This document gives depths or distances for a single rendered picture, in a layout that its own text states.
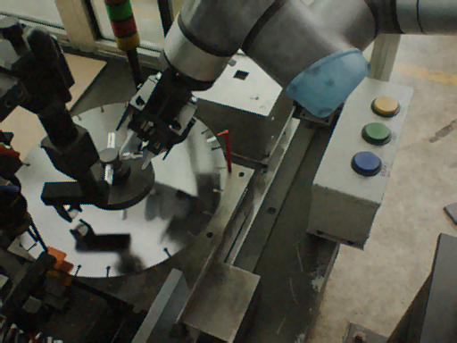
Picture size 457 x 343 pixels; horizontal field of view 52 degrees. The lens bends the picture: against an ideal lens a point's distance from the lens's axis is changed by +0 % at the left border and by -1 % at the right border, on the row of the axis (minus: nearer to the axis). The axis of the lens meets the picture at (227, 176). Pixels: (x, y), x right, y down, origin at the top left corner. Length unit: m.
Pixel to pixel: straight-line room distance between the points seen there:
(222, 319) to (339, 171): 0.30
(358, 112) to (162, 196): 0.39
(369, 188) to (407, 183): 1.19
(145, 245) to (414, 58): 2.03
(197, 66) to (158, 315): 0.28
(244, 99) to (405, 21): 0.42
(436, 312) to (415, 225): 1.01
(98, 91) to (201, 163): 0.53
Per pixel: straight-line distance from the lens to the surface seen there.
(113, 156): 0.69
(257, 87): 0.91
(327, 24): 0.47
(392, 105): 0.88
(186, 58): 0.51
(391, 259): 1.75
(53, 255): 0.66
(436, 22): 0.52
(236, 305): 0.74
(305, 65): 0.45
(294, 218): 0.90
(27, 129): 1.16
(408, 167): 2.00
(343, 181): 0.77
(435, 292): 0.87
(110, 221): 0.69
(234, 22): 0.47
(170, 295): 0.56
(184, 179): 0.70
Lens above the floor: 1.50
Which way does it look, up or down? 52 degrees down
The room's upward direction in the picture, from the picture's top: 6 degrees counter-clockwise
